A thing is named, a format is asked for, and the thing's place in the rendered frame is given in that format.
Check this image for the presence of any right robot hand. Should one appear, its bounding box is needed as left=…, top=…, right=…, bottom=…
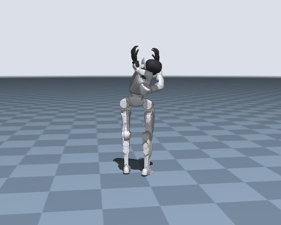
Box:
left=152, top=48, right=159, bottom=61

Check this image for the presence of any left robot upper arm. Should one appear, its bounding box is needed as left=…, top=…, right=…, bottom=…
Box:
left=141, top=58, right=153, bottom=80

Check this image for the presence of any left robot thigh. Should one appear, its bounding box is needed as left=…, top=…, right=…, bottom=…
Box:
left=120, top=98, right=131, bottom=140

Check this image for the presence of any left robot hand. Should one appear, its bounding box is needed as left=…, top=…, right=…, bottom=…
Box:
left=131, top=46, right=139, bottom=68

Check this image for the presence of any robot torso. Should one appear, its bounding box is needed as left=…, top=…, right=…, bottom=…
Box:
left=128, top=64, right=152, bottom=106

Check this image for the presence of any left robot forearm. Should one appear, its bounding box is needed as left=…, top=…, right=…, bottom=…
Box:
left=133, top=63, right=150, bottom=76

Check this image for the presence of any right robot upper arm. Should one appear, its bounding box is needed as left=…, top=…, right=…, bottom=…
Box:
left=139, top=82, right=163, bottom=96

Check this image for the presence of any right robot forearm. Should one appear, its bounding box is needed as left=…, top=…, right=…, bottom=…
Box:
left=156, top=71, right=164, bottom=88

